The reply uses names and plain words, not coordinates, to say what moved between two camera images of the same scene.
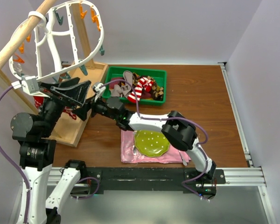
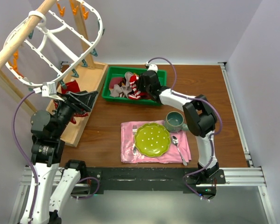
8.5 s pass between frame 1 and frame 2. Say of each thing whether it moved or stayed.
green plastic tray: stayed
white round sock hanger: moved
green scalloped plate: stayed
